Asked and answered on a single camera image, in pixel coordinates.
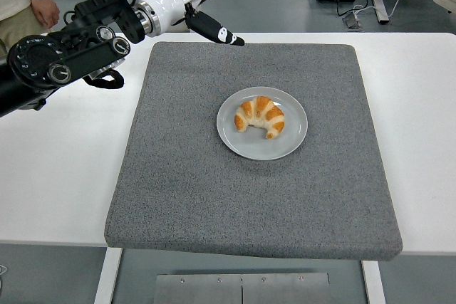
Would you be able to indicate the person's hand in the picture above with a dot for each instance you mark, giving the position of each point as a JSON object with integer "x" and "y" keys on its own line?
{"x": 48, "y": 12}

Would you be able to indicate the croissant bread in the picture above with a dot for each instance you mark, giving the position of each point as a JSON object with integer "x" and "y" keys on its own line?
{"x": 260, "y": 111}

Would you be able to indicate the grey round plate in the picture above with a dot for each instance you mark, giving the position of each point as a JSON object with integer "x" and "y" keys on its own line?
{"x": 292, "y": 140}

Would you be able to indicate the grey felt mat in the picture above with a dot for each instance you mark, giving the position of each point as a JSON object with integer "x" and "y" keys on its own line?
{"x": 249, "y": 204}

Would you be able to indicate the white table leg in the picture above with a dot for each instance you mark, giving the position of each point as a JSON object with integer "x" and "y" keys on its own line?
{"x": 373, "y": 282}
{"x": 107, "y": 275}

